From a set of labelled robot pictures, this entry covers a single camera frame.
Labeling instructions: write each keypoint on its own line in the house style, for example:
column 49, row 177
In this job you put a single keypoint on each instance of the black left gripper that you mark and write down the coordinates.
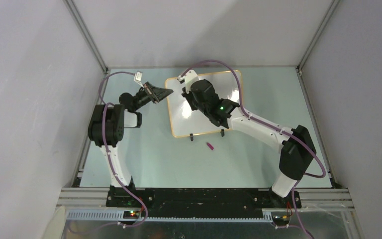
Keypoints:
column 155, row 94

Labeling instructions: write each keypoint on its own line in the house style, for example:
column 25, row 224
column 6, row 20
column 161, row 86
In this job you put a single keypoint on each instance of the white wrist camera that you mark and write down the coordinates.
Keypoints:
column 188, row 78
column 138, row 77

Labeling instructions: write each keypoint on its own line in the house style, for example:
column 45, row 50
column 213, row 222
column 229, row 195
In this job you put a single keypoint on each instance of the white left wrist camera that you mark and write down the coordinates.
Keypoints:
column 138, row 77

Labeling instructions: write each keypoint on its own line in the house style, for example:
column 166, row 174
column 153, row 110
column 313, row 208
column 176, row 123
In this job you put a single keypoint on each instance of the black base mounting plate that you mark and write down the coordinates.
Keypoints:
column 201, row 203

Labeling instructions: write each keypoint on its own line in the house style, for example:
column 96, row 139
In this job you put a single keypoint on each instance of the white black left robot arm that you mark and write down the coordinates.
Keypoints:
column 109, row 122

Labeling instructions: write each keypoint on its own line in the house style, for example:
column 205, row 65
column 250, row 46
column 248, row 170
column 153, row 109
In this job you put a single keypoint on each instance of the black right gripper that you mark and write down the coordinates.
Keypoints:
column 189, row 96

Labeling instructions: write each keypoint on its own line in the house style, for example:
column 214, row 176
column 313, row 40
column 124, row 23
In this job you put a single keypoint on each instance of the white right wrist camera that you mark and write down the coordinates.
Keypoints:
column 188, row 78

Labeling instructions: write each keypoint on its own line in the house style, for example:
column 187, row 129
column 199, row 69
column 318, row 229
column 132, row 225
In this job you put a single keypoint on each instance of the magenta marker cap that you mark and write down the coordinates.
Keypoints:
column 209, row 146

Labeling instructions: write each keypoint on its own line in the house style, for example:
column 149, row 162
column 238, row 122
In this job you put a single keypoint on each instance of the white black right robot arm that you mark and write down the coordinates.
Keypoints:
column 294, row 145

